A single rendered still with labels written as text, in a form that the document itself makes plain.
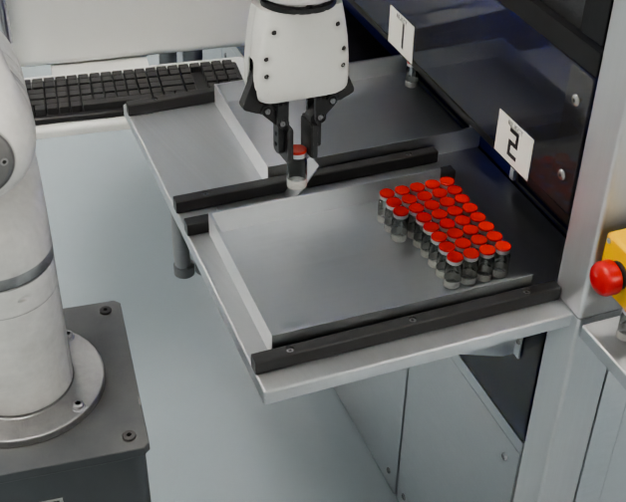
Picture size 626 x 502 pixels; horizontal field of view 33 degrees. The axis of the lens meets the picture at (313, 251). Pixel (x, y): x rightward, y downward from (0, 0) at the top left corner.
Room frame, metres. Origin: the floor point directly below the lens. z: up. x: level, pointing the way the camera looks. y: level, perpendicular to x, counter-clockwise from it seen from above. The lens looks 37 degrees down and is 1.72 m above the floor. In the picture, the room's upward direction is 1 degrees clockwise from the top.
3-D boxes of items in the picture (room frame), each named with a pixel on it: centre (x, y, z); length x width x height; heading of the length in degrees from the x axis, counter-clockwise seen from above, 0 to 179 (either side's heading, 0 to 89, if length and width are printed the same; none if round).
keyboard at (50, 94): (1.66, 0.33, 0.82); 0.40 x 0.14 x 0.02; 105
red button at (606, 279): (0.92, -0.33, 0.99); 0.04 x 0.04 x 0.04; 22
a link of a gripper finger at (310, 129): (0.97, 0.00, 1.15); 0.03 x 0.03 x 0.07; 23
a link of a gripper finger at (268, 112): (0.95, 0.04, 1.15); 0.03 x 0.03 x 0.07; 23
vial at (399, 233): (1.14, -0.11, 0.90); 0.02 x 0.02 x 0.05
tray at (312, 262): (1.09, -0.07, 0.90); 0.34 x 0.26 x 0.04; 111
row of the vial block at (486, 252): (1.13, -0.19, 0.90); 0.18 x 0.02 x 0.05; 21
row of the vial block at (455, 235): (1.13, -0.17, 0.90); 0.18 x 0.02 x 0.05; 21
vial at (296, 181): (0.96, 0.02, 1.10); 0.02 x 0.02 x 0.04
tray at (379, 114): (1.44, -0.04, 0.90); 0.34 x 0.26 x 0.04; 112
